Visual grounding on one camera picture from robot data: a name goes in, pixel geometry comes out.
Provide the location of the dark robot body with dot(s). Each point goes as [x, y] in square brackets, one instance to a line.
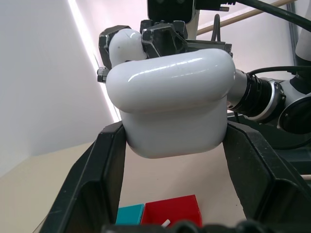
[291, 157]

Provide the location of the teal plastic bin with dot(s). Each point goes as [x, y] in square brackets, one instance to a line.
[128, 214]

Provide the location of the long wooden stick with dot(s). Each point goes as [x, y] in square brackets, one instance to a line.
[243, 16]

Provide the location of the white earbud charging case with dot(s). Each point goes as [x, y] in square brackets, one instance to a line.
[170, 97]

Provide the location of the red plastic bin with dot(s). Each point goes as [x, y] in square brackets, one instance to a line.
[170, 210]

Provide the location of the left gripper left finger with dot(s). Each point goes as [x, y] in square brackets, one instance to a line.
[92, 174]

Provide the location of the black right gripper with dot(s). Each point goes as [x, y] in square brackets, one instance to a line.
[206, 46]

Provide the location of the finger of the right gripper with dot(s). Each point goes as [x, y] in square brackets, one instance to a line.
[104, 46]

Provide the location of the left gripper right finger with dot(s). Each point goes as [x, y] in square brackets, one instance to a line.
[262, 179]

